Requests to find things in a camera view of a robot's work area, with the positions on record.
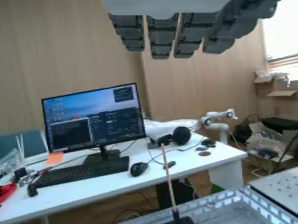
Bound dark grey five-finger robot hand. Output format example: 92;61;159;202
103;0;283;60

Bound black computer monitor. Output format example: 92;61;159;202
42;82;148;160

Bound small white jointed device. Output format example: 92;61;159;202
199;108;240;145

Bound cardboard box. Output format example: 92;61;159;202
253;71;298;98

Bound black headphones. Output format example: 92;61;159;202
156;125;194;147

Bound black bag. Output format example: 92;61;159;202
261;116;298;135

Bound black computer mouse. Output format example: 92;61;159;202
130;161;151;178

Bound thin stick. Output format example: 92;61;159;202
160;143;180;216

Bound orange sticky note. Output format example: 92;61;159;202
47;151;66;165

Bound black keyboard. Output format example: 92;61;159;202
27;155;131;198

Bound white desk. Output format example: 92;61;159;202
0;133;249;224

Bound clear box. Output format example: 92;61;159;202
119;185;298;224

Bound red tray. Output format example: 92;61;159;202
0;182;19;205

